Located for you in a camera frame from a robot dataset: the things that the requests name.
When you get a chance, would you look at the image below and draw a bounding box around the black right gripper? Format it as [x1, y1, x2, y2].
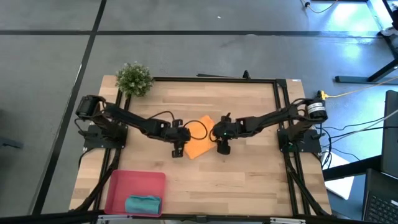
[211, 114, 241, 156]

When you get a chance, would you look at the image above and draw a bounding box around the green potted plant black pot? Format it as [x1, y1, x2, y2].
[114, 61, 155, 98]

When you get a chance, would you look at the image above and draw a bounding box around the orange microfiber towel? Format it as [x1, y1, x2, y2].
[183, 114, 217, 161]

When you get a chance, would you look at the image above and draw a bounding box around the black laptop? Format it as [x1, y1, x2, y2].
[362, 90, 398, 224]

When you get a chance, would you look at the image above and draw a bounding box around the pink plastic basket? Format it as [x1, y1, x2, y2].
[104, 169, 167, 218]

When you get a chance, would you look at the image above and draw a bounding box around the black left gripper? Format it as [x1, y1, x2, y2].
[160, 118, 192, 159]

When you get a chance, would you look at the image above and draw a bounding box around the black camera rig frame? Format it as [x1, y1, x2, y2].
[0, 210, 398, 224]

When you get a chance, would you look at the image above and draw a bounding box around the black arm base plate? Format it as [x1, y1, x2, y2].
[83, 124, 129, 149]
[277, 128, 322, 153]

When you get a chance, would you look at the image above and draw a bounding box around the yellow cable with black plug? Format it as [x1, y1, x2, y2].
[300, 0, 339, 14]

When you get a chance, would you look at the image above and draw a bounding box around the dark floor object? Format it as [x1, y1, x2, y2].
[0, 136, 24, 149]

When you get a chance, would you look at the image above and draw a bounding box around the black desk crossbar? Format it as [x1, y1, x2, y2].
[323, 154, 382, 182]

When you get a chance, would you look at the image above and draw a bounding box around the white sheet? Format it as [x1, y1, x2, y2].
[322, 151, 355, 200]

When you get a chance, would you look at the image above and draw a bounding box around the black desk leg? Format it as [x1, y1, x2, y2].
[335, 57, 398, 83]

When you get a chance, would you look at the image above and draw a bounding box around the teal microfiber towel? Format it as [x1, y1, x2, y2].
[124, 195, 162, 215]

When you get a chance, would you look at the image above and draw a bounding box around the yellow extension cord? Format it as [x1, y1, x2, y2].
[316, 76, 398, 101]

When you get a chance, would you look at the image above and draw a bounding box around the thick black camera cable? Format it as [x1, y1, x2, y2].
[148, 110, 208, 141]

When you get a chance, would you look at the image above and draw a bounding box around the black aluminium table frame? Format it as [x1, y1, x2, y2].
[70, 70, 332, 218]

